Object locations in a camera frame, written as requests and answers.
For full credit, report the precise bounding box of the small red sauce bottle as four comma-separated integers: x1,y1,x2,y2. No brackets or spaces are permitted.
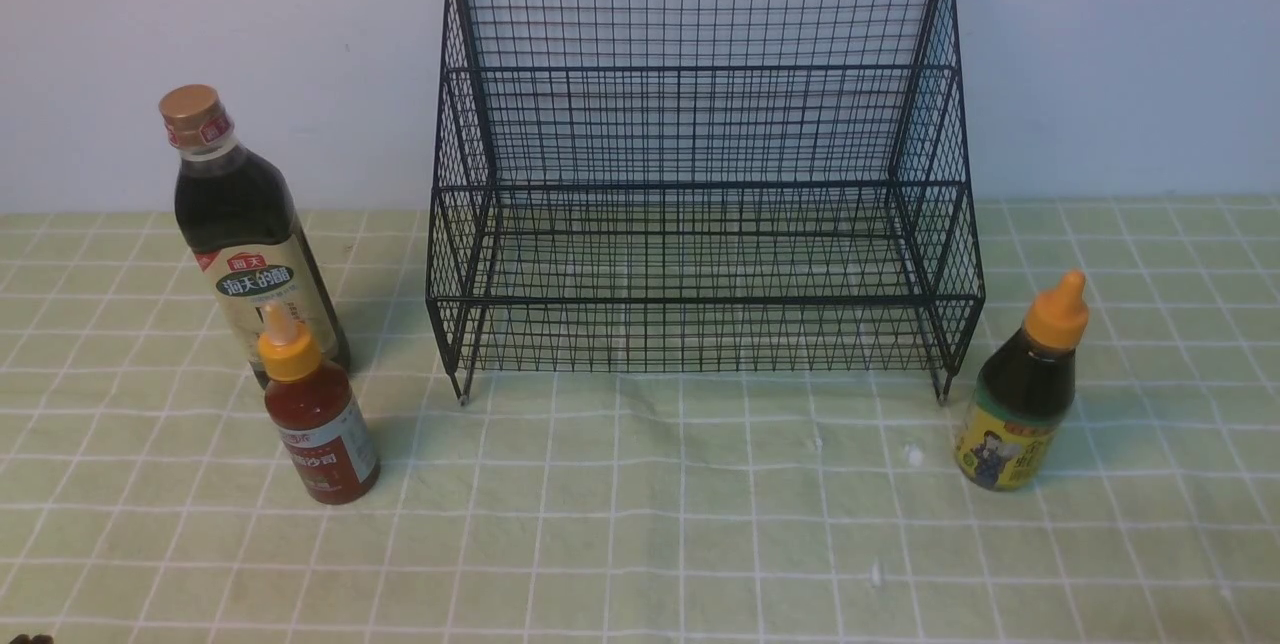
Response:
259,300,381,506

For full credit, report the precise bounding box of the small dark sauce bottle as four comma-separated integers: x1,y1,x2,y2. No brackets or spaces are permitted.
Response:
954,269,1091,492

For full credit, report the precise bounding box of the large dark vinegar bottle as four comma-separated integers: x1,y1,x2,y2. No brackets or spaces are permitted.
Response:
159,85,351,385

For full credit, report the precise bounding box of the green checkered tablecloth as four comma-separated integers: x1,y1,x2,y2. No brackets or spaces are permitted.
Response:
1,196,1279,643

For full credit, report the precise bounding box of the black wire mesh shelf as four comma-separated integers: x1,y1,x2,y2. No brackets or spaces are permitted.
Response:
425,0,986,403

